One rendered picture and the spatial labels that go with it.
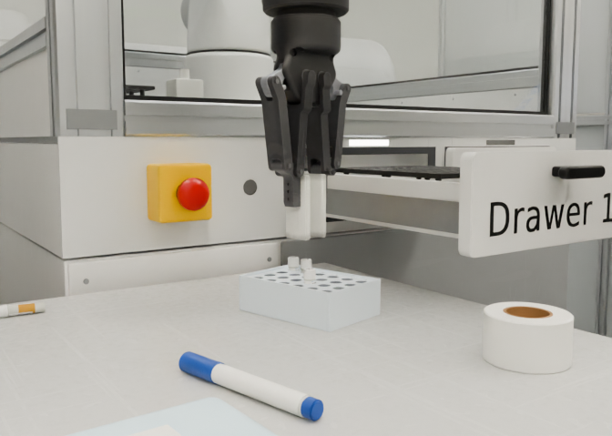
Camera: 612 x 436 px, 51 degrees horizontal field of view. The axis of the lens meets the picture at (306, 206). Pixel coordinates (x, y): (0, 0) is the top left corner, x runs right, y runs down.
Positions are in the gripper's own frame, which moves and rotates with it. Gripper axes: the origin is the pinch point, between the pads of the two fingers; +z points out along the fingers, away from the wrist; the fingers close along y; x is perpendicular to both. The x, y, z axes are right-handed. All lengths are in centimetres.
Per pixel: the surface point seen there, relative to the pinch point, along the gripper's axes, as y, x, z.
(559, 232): -22.5, 19.6, 3.5
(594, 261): -218, -35, 41
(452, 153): -46.4, -7.5, -5.1
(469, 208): -7.9, 15.5, -0.2
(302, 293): 7.1, 5.7, 7.6
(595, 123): -217, -37, -14
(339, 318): 5.6, 9.1, 9.7
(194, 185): 3.7, -14.5, -1.9
